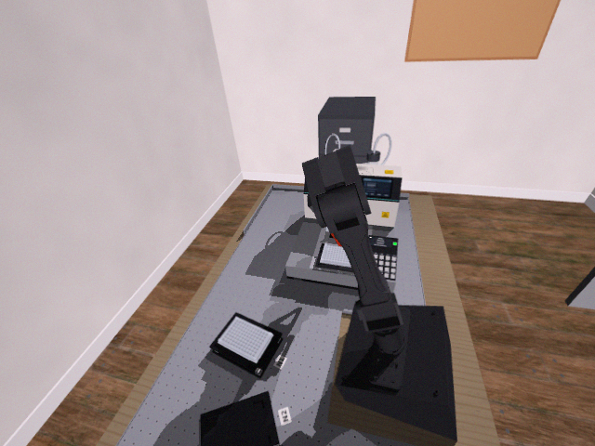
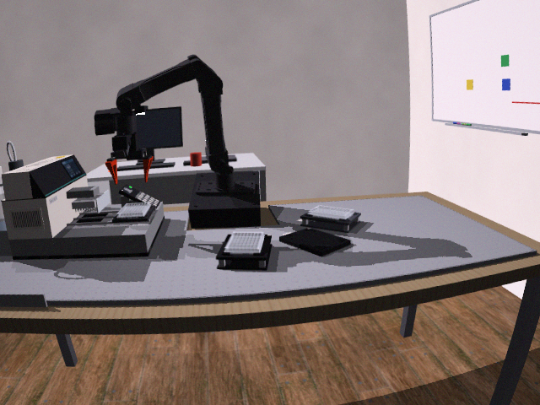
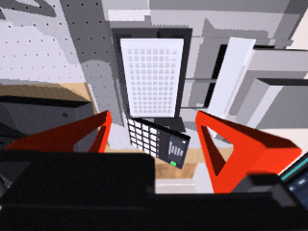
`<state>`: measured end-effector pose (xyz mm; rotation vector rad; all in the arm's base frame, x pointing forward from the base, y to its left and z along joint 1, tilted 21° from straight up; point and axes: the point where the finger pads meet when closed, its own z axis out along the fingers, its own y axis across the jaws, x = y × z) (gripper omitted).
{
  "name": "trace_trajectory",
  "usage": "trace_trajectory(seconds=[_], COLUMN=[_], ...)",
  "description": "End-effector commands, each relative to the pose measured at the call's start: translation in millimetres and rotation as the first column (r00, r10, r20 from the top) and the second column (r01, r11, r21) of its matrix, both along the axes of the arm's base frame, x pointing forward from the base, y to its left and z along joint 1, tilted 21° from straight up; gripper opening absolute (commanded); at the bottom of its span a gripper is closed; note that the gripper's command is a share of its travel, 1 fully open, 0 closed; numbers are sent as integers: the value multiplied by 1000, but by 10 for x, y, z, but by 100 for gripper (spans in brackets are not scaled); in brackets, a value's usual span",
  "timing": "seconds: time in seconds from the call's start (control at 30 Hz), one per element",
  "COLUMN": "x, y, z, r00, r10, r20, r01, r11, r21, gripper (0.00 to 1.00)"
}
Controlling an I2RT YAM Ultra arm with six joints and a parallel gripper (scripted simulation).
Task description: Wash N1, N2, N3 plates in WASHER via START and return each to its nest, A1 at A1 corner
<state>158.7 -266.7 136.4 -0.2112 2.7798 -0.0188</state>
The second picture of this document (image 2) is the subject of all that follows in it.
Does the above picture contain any white well plate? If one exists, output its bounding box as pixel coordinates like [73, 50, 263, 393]
[224, 231, 265, 255]
[117, 202, 151, 219]
[308, 205, 354, 220]

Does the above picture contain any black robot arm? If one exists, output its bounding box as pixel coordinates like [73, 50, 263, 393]
[94, 55, 256, 195]

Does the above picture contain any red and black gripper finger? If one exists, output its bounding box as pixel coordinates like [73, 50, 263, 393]
[143, 156, 153, 182]
[105, 159, 117, 184]

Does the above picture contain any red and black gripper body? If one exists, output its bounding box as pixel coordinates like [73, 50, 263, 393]
[107, 148, 152, 161]

